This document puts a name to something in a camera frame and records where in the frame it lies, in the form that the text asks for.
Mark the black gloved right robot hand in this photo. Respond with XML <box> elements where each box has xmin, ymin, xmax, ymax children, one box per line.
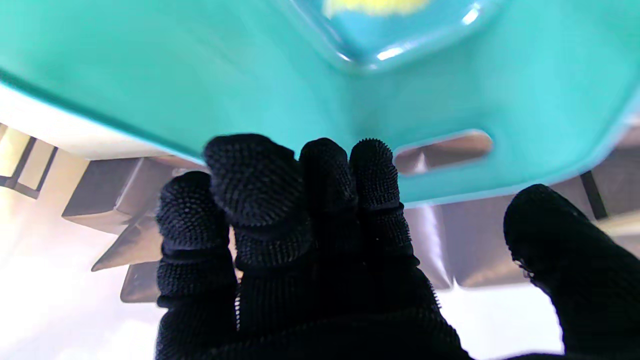
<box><xmin>155</xmin><ymin>134</ymin><xmax>640</xmax><ymax>360</ymax></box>

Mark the wooden hand brush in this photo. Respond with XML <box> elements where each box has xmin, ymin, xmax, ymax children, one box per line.
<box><xmin>322</xmin><ymin>0</ymin><xmax>432</xmax><ymax>17</ymax></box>

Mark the brown leather sofa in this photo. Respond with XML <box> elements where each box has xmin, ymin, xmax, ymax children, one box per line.
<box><xmin>62</xmin><ymin>130</ymin><xmax>640</xmax><ymax>303</ymax></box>

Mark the brown leather cushion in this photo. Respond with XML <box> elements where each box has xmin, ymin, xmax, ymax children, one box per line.
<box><xmin>91</xmin><ymin>215</ymin><xmax>166</xmax><ymax>273</ymax></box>

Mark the green plastic basin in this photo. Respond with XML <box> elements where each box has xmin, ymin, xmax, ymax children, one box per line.
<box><xmin>0</xmin><ymin>0</ymin><xmax>640</xmax><ymax>208</ymax></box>

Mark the small wooden black-legged table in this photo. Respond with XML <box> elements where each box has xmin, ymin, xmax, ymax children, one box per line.
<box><xmin>580</xmin><ymin>170</ymin><xmax>640</xmax><ymax>238</ymax></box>

